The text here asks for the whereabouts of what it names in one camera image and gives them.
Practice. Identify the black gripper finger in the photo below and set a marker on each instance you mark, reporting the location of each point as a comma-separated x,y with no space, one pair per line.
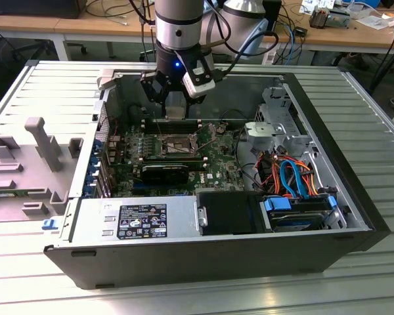
151,85
192,100

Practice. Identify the silver CPU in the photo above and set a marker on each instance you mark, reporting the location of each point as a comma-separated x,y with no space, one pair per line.
175,113

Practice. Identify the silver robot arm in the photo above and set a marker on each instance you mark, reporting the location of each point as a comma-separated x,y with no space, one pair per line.
179,19

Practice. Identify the black RAM slot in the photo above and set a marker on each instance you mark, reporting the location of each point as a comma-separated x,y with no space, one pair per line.
149,128
149,120
149,123

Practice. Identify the metal locking lever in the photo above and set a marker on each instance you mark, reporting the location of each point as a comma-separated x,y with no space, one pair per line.
158,124
174,148

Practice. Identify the CPU socket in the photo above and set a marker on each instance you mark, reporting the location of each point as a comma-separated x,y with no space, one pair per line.
180,141

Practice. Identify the blue expansion slot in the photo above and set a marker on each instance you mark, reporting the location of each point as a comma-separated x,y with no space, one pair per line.
144,189

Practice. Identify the green motherboard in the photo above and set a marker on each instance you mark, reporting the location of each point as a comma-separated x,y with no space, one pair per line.
216,157

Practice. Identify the grey metal disk bay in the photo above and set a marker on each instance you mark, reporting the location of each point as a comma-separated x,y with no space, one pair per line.
262,130

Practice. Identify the blue card retention clip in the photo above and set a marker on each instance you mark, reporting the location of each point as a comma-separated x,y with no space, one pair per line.
98,145
89,190
92,169

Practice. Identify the black graphics card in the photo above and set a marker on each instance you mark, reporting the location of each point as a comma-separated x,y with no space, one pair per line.
164,175

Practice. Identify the silver drive cage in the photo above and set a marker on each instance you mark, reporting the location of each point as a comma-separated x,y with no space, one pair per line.
279,105

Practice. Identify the white power strip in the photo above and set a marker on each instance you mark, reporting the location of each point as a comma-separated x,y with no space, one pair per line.
268,56

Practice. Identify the wooden desk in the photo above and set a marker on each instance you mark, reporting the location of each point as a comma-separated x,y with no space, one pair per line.
85,24

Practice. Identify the black office chair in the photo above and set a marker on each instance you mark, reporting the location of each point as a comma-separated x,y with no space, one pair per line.
33,49

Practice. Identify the small black adapter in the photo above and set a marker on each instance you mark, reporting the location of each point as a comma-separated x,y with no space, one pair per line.
300,31

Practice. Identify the blue disk carrier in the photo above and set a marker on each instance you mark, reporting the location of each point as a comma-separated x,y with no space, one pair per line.
277,205

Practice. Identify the black equipment box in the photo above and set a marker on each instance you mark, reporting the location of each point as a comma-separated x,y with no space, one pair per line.
36,8

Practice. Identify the silver power supply unit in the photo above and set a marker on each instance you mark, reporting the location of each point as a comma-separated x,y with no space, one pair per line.
92,216

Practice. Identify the finned metal cooler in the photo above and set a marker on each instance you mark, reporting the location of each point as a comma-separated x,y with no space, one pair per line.
318,18

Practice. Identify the black PC case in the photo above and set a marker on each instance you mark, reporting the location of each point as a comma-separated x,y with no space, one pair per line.
184,262

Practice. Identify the grey metal box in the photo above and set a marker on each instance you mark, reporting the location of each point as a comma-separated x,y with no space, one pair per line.
339,19

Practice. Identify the blue plastic clip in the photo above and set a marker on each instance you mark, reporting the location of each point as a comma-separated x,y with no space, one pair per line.
49,224

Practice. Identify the grey parts rack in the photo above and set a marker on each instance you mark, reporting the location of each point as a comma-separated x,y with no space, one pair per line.
19,200

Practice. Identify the green RAM stick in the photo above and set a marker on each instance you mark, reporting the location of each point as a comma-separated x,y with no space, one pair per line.
1,195

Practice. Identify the white paper sheet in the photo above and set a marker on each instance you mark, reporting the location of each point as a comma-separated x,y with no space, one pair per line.
374,21

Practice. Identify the black tripod leg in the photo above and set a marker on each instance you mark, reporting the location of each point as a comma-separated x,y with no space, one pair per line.
388,62

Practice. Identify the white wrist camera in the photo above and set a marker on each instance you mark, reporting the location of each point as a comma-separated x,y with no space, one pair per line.
198,87

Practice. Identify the silver latch bracket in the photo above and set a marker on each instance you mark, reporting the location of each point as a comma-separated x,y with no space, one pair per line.
202,217

